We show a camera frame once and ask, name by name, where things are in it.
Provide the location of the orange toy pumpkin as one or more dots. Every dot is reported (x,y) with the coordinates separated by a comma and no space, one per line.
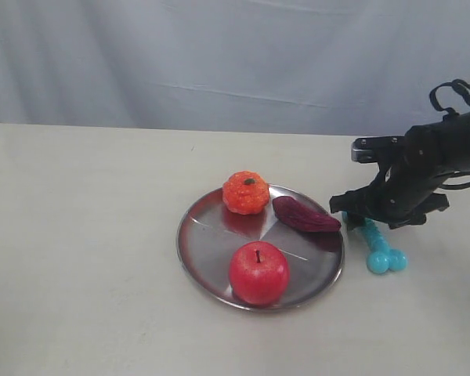
(245,193)

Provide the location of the round steel divided plate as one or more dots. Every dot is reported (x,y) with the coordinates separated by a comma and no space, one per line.
(209,234)

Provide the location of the pale blue backdrop cloth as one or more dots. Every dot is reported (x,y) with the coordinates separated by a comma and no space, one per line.
(323,67)

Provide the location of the red toy apple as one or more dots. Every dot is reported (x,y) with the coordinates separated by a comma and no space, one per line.
(258,273)

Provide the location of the turquoise toy bone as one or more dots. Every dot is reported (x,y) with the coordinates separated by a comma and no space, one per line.
(382,257)

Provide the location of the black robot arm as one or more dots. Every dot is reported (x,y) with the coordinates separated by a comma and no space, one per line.
(459,154)

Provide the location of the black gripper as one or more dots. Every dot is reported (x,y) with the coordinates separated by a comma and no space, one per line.
(406,191)

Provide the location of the purple toy sweet potato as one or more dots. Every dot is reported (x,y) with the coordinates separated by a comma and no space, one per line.
(302,218)

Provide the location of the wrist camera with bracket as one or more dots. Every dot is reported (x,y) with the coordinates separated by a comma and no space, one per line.
(383,150)

